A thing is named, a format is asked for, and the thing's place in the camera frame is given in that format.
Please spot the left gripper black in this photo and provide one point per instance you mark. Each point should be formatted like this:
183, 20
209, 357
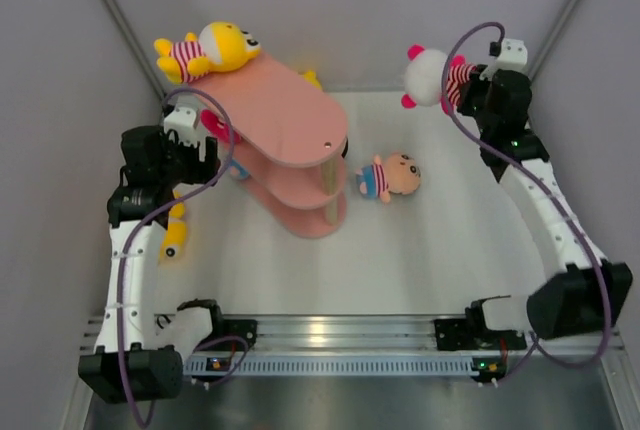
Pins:
202, 173

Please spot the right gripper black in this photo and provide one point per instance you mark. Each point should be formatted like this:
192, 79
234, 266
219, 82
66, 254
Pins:
475, 81

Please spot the pink plush striped shirt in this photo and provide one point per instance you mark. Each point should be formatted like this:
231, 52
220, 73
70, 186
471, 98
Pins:
220, 130

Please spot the yellow plush striped shirt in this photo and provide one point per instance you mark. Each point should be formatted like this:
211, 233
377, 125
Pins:
176, 232

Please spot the white pink-eared plush toy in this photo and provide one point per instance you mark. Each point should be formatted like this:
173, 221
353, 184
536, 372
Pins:
423, 78

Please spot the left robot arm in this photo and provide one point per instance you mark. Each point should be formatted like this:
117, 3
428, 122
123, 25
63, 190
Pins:
127, 362

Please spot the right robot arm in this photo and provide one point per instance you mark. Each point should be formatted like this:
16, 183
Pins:
584, 291

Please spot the blue plush under shelf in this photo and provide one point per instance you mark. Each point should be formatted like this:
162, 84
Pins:
236, 171

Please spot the large yellow plush on shelf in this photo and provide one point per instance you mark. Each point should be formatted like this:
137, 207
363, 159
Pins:
220, 47

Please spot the pink three-tier wooden shelf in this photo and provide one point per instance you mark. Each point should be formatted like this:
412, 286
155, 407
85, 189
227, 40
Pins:
292, 138

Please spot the yellow plush behind shelf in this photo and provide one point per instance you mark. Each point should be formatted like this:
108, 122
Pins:
311, 77

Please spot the peach-faced boy plush doll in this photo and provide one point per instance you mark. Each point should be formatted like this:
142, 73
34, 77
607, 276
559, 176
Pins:
396, 174

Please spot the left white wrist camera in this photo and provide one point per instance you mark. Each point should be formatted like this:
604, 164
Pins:
181, 125

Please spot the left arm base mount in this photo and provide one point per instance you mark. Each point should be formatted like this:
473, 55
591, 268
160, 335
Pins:
244, 328

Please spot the aluminium front rail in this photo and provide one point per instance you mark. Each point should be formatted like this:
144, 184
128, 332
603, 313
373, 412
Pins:
355, 332

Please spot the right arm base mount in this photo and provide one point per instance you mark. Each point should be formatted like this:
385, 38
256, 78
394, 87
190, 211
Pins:
458, 334

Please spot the slotted grey cable duct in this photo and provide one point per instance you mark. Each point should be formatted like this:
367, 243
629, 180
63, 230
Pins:
354, 365

